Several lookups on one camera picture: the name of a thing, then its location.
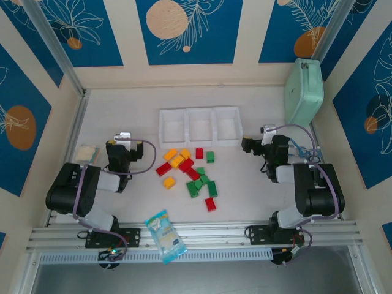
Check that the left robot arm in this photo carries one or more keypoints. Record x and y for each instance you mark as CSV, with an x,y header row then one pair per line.
x,y
67,190

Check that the aluminium frame post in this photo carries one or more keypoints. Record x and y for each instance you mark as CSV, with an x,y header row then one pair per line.
x,y
61,58
330,30

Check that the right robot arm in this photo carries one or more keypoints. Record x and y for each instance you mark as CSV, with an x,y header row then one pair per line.
x,y
318,190

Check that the green lego brick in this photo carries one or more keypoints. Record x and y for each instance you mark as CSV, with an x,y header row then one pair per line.
x,y
192,190
205,179
200,171
210,157
212,188
198,184

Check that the aluminium side rail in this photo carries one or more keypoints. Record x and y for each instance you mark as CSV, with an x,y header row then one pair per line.
x,y
75,128

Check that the aluminium rail beam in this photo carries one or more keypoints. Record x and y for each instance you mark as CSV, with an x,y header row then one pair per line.
x,y
214,232

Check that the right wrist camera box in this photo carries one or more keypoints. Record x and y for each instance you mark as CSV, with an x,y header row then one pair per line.
x,y
268,130

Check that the mint green zip case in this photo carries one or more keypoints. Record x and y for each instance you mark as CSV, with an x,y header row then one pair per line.
x,y
303,95

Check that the wrapped sponge pack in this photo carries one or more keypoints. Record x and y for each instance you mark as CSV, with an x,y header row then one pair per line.
x,y
87,153

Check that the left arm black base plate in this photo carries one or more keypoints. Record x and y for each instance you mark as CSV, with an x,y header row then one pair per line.
x,y
131,237

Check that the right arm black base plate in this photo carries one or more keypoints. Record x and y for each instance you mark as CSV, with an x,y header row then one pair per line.
x,y
257,234

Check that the wet wipes packet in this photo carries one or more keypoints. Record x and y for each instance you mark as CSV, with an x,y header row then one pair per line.
x,y
165,237

